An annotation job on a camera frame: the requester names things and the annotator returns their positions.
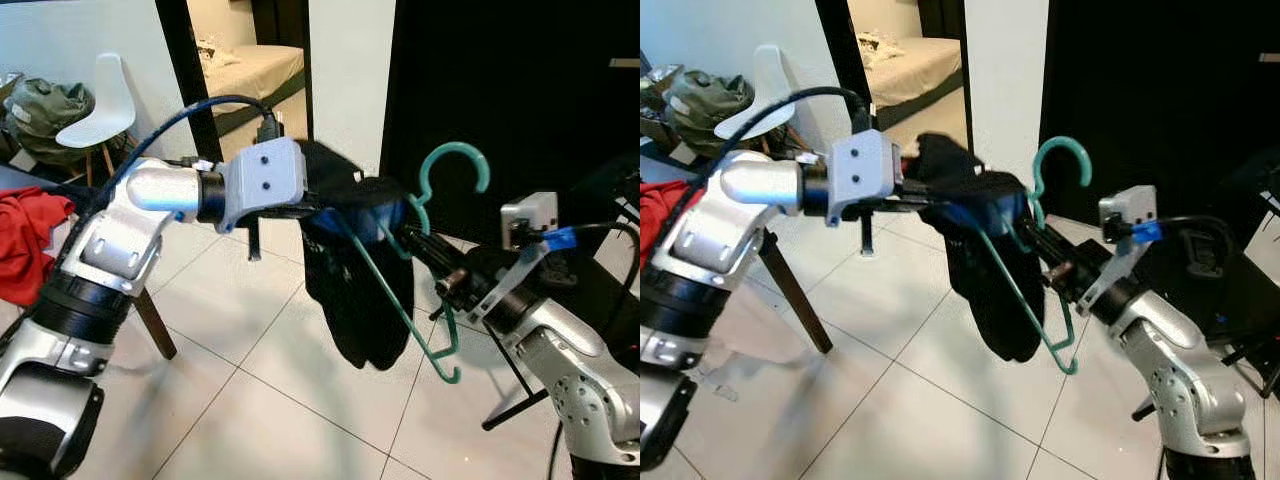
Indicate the white plastic chair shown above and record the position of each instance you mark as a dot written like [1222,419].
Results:
[110,100]
[770,85]

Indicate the dark wooden table leg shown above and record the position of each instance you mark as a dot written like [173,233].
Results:
[155,325]
[795,295]

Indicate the bed with beige sheet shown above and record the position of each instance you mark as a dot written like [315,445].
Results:
[920,70]
[260,75]

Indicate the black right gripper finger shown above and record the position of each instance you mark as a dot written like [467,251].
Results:
[425,248]
[1050,244]

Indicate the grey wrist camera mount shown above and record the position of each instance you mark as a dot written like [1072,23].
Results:
[265,180]
[530,215]
[1128,210]
[862,175]

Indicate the teal green plastic hanger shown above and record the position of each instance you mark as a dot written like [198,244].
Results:
[460,147]
[1065,141]

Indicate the black printed sports jersey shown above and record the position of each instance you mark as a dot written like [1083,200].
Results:
[1000,290]
[360,300]

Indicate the red shirt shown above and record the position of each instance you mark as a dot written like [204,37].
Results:
[30,240]
[660,220]

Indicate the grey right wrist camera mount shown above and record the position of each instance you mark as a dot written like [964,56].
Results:
[530,215]
[1128,210]

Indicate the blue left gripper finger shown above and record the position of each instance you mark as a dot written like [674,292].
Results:
[985,212]
[365,220]

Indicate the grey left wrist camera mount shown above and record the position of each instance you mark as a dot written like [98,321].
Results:
[862,175]
[265,180]

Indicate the olive green plastic bag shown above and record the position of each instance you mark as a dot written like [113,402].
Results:
[705,105]
[45,110]

